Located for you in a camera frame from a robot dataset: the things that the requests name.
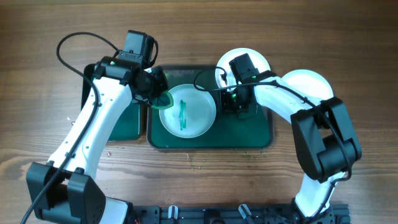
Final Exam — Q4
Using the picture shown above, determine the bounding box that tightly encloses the large dark green tray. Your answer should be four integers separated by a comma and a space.
147, 65, 274, 151

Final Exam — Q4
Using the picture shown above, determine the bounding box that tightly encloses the pale blue plate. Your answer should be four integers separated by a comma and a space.
282, 69, 334, 100

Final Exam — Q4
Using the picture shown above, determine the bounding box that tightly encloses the green yellow sponge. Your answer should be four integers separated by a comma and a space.
151, 91, 174, 110

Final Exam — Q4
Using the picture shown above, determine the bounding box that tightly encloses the small black green tray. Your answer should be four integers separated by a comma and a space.
81, 63, 142, 142

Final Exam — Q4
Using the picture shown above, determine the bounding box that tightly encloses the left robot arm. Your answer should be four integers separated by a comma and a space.
26, 30, 168, 223

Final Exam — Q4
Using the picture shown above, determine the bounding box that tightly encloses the white plate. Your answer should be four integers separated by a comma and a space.
215, 48, 271, 88
159, 84, 216, 138

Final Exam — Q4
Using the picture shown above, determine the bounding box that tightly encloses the right black cable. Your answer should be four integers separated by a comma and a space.
193, 66, 353, 218

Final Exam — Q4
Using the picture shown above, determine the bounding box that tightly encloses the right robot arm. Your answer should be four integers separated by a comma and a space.
215, 48, 362, 223

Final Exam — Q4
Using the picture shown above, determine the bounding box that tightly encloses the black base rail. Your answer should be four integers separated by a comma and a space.
127, 204, 351, 224

